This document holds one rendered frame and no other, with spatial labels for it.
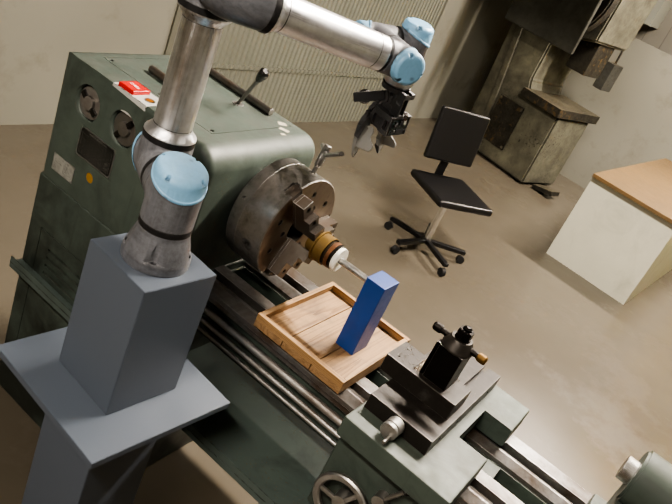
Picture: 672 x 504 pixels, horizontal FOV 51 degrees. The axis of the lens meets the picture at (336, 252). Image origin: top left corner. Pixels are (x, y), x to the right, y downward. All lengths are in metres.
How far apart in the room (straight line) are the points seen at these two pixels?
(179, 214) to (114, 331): 0.30
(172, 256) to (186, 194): 0.15
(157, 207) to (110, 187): 0.60
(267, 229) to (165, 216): 0.43
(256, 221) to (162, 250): 0.41
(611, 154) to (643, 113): 0.52
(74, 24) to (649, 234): 4.15
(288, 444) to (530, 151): 5.56
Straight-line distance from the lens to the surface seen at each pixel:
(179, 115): 1.55
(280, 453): 2.08
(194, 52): 1.51
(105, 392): 1.69
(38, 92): 4.59
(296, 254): 1.94
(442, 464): 1.71
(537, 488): 1.95
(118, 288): 1.56
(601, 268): 5.86
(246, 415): 2.14
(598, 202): 5.80
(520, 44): 7.53
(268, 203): 1.86
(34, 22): 4.40
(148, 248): 1.53
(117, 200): 2.07
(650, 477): 1.74
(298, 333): 1.93
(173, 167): 1.49
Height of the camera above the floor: 1.95
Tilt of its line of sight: 27 degrees down
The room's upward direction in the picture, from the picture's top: 24 degrees clockwise
